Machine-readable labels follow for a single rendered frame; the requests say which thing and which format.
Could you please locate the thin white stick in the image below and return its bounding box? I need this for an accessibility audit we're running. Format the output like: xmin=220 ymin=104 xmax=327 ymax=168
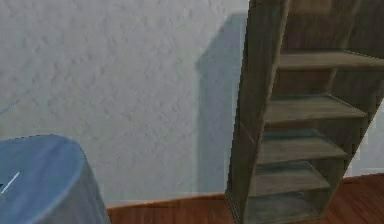
xmin=0 ymin=171 xmax=21 ymax=195

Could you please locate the blue round cloth-covered table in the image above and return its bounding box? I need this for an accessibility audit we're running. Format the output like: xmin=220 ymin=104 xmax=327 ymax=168
xmin=0 ymin=134 xmax=112 ymax=224

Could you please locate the brown wooden bookshelf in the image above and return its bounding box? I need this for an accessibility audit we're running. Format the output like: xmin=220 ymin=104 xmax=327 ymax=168
xmin=225 ymin=0 xmax=384 ymax=224

